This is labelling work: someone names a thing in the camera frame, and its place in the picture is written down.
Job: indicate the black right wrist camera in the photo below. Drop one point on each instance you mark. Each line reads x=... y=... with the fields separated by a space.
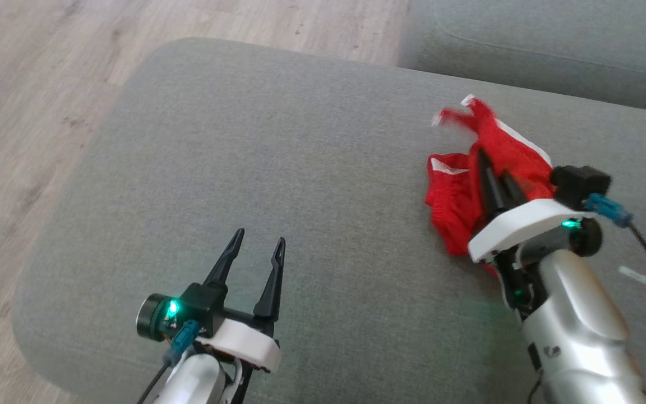
x=578 y=185

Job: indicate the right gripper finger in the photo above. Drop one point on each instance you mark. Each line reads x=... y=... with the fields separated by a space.
x=491 y=196
x=512 y=193

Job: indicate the red shorts white stripes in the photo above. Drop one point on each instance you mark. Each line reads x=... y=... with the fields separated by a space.
x=452 y=207

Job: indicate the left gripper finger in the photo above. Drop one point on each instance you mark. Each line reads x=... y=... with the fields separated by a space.
x=271 y=292
x=223 y=266

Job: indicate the grey sofa seat cushion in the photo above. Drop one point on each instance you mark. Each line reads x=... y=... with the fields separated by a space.
x=300 y=168

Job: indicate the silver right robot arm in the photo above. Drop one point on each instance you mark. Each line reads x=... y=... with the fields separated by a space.
x=575 y=325

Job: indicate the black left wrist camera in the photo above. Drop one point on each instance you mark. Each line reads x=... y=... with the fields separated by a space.
x=205 y=303

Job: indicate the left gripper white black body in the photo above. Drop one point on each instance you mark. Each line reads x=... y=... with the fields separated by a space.
x=244 y=342

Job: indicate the grey sofa side cushion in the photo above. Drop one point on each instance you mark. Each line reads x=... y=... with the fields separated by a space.
x=525 y=45

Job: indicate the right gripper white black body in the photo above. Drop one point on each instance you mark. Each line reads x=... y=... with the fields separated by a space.
x=525 y=224

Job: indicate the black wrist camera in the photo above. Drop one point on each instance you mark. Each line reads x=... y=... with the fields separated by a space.
x=578 y=185
x=205 y=303

